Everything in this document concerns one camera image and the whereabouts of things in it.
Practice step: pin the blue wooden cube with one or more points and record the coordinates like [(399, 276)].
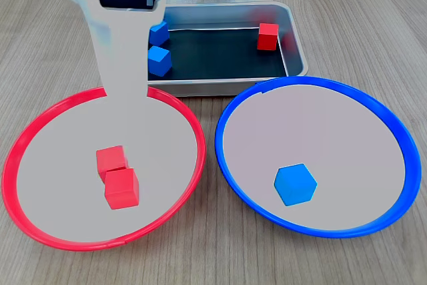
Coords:
[(159, 33), (295, 186), (158, 61)]

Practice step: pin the red wooden cube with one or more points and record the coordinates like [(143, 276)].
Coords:
[(110, 159), (268, 36), (121, 190)]

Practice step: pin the black tray liner mat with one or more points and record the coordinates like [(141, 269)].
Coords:
[(217, 54)]

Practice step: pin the silver metal tray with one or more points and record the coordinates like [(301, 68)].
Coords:
[(217, 14)]

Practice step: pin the red rimmed round dish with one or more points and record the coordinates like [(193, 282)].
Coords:
[(66, 181)]

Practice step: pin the blue rimmed round dish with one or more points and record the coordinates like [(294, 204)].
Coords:
[(333, 131)]

